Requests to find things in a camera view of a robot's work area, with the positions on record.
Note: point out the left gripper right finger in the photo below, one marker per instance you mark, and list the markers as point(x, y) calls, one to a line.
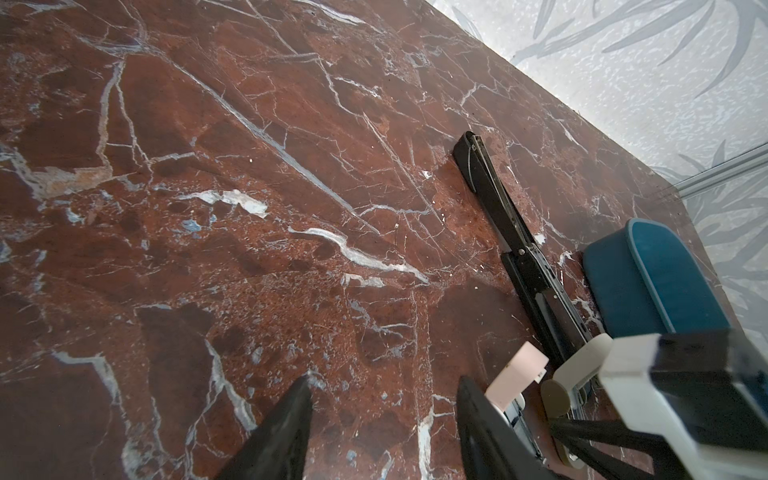
point(489, 448)

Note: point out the teal plastic tray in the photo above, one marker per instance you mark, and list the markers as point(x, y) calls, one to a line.
point(645, 281)

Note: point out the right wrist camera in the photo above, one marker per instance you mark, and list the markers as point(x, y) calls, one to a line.
point(704, 393)

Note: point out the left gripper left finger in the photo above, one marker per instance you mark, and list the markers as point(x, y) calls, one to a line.
point(277, 448)

